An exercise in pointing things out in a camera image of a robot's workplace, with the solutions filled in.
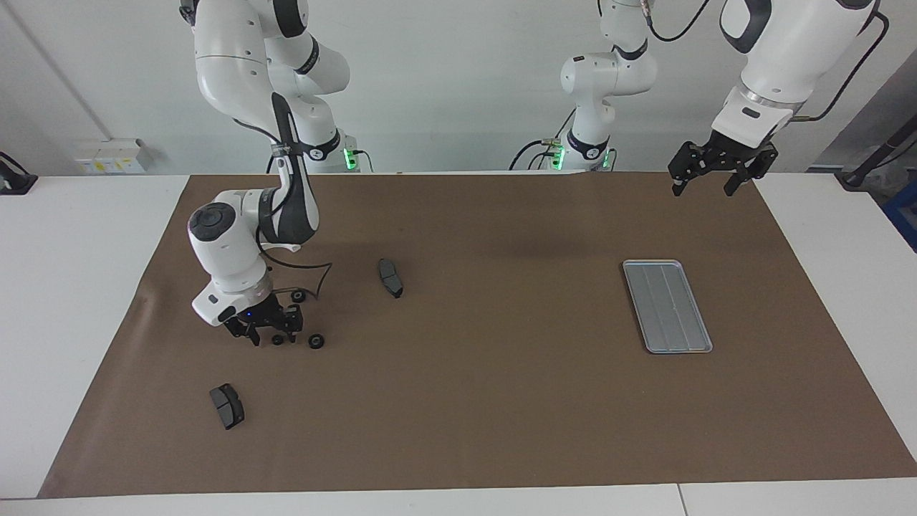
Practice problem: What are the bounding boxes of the black tripod stand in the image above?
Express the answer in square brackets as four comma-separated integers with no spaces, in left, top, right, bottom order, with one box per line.
[838,115,917,191]

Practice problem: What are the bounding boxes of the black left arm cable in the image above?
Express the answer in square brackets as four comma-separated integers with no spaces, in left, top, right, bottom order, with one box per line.
[792,11,891,123]

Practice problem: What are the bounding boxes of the black right base cables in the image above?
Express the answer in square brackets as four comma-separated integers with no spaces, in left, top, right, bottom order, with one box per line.
[267,147,373,174]

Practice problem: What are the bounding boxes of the silver metal tray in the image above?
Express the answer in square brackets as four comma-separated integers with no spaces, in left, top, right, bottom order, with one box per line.
[622,259,714,355]

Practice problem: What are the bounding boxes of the black base cables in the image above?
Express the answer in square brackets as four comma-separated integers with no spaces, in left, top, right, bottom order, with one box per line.
[267,147,373,174]
[510,107,575,173]

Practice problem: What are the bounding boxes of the blue crate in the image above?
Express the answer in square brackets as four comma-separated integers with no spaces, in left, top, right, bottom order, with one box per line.
[881,179,917,252]

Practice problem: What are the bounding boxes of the brown table mat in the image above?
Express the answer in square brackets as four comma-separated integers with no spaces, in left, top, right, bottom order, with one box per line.
[37,172,917,499]

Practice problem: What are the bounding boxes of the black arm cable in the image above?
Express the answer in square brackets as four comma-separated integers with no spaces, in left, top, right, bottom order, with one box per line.
[233,115,334,305]
[792,11,891,123]

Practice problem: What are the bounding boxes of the black left base cables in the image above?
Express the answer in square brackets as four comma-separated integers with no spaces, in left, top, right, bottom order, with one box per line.
[510,107,575,173]

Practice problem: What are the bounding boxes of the white wall socket box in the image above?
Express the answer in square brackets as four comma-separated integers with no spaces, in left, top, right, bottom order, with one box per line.
[74,138,155,175]

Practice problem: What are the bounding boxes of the short dark brake pad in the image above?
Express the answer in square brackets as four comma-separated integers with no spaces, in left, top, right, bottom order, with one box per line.
[209,383,246,430]

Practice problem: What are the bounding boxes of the black clamp stand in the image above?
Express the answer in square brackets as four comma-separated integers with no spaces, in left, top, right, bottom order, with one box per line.
[0,152,38,196]

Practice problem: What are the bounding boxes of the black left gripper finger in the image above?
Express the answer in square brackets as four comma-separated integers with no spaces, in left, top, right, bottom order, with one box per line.
[668,142,701,197]
[724,147,779,197]

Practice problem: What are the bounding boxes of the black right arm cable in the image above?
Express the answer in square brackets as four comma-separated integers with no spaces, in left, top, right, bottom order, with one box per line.
[233,115,334,305]

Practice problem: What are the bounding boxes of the long dark brake pad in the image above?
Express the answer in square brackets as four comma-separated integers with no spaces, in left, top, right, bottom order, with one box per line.
[378,258,404,299]

